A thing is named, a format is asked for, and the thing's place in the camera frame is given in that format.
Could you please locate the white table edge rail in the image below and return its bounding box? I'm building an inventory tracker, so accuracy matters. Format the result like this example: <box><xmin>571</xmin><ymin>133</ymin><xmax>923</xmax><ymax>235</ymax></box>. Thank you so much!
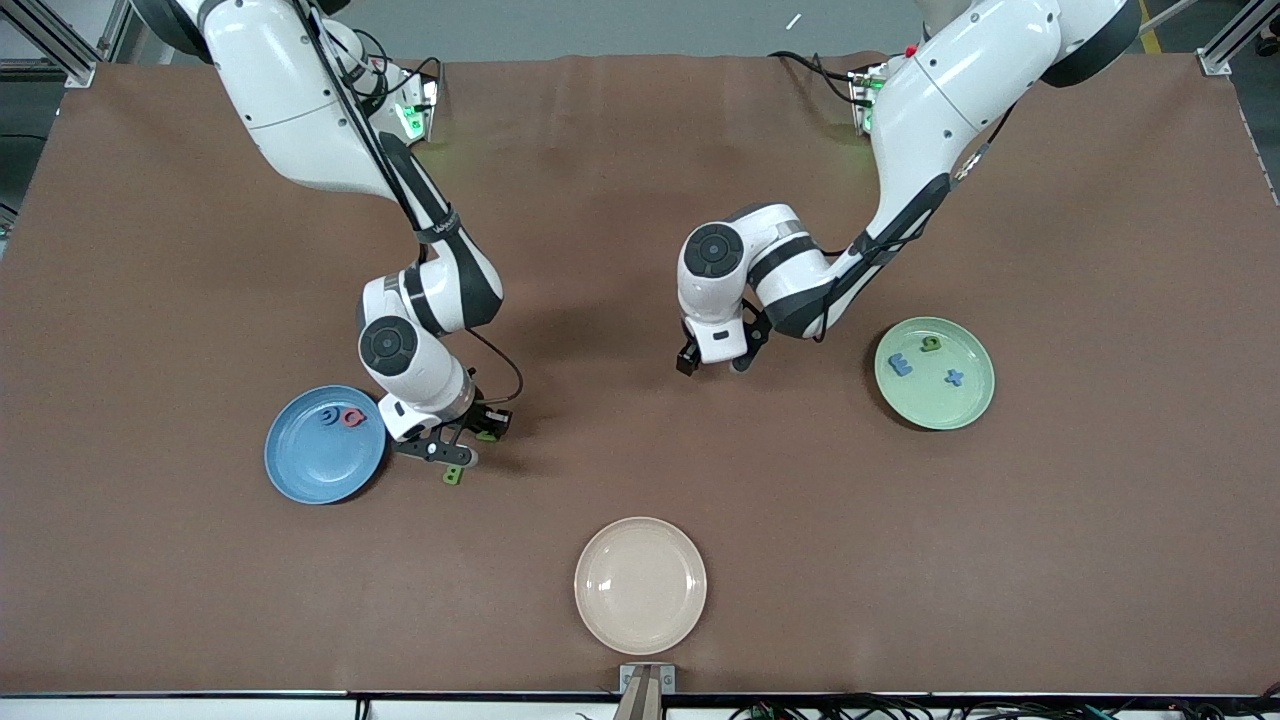
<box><xmin>0</xmin><ymin>693</ymin><xmax>1280</xmax><ymax>720</ymax></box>

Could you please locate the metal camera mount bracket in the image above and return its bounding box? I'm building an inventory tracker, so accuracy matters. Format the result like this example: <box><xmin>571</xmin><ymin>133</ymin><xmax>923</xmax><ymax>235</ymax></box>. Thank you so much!
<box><xmin>615</xmin><ymin>664</ymin><xmax>677</xmax><ymax>720</ymax></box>

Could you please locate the blue plate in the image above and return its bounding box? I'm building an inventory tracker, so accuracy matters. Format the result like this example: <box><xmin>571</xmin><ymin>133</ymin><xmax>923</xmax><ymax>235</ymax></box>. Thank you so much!
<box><xmin>264</xmin><ymin>385</ymin><xmax>388</xmax><ymax>505</ymax></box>

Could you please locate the black right arm base cable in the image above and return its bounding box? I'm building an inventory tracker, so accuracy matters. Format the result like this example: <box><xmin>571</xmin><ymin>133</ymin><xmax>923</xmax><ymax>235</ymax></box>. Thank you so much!
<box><xmin>400</xmin><ymin>48</ymin><xmax>446</xmax><ymax>111</ymax></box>

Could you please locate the aluminium frame post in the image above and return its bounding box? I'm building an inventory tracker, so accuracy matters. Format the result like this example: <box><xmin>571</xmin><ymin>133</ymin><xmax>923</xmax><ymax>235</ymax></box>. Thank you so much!
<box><xmin>18</xmin><ymin>0</ymin><xmax>141</xmax><ymax>89</ymax></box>
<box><xmin>1197</xmin><ymin>0</ymin><xmax>1280</xmax><ymax>76</ymax></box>

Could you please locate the green plate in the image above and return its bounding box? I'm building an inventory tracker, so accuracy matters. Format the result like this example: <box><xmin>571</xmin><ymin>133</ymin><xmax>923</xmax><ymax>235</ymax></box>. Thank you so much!
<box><xmin>874</xmin><ymin>317</ymin><xmax>996</xmax><ymax>432</ymax></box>

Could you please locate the black cable bundle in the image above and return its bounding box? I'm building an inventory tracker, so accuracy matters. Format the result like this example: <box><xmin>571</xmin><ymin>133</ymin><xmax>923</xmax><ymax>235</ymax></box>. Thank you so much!
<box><xmin>730</xmin><ymin>694</ymin><xmax>1280</xmax><ymax>720</ymax></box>

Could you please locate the beige plate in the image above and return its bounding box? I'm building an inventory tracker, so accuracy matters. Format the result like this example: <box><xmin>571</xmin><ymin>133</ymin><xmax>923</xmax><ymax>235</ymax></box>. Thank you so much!
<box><xmin>574</xmin><ymin>516</ymin><xmax>708</xmax><ymax>657</ymax></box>

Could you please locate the brown table cover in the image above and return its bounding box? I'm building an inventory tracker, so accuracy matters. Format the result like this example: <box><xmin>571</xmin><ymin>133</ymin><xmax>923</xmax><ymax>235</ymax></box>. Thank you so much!
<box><xmin>0</xmin><ymin>52</ymin><xmax>1280</xmax><ymax>698</ymax></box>

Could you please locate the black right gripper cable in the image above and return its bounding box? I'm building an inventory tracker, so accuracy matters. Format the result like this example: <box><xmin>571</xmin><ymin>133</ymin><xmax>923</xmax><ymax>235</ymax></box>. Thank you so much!
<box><xmin>462</xmin><ymin>328</ymin><xmax>524</xmax><ymax>406</ymax></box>

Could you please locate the black arm base cable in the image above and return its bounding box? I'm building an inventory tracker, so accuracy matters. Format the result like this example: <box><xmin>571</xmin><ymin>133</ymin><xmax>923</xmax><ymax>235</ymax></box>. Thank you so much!
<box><xmin>400</xmin><ymin>48</ymin><xmax>446</xmax><ymax>111</ymax></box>
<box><xmin>768</xmin><ymin>50</ymin><xmax>861</xmax><ymax>106</ymax></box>

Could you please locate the black left arm base cable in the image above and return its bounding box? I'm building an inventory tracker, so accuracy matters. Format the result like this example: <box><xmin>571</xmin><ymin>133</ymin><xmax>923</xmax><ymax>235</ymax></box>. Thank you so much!
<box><xmin>768</xmin><ymin>50</ymin><xmax>861</xmax><ymax>106</ymax></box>

